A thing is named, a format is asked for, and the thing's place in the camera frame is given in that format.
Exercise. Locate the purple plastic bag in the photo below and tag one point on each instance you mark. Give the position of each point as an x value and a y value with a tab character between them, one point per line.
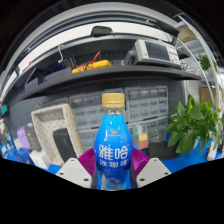
22	138

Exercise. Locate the yellow meter with red leads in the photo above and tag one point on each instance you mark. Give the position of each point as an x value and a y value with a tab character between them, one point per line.
93	65

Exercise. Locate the dark grey upright box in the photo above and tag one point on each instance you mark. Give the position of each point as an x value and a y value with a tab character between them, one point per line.
32	136

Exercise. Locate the black workbench shelf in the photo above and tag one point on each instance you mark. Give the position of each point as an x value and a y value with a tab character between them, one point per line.
110	78

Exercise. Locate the black rounded speaker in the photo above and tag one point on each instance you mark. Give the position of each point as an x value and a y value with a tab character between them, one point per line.
65	145

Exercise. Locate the white metal shelf unit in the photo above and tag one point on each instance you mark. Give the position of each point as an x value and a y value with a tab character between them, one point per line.
205	60

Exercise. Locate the grey oscilloscope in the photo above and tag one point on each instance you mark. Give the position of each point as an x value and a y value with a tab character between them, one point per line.
156	53

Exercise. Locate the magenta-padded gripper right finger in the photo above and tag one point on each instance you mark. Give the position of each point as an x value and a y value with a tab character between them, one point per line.
150	171

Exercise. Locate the white power adapter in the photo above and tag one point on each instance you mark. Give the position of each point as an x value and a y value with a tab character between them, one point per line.
212	151

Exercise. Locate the black flat case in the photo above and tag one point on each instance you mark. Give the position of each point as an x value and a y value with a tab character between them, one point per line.
160	151

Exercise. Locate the potted green plant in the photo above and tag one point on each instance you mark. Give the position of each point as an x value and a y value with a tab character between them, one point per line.
190	123

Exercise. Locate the blue drink bottle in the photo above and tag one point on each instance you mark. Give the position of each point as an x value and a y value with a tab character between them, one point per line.
113	146

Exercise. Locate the white perforated tray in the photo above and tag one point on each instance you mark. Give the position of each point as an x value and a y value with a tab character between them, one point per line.
50	120

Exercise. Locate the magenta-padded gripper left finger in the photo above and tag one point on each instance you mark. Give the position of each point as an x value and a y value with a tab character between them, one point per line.
75	171

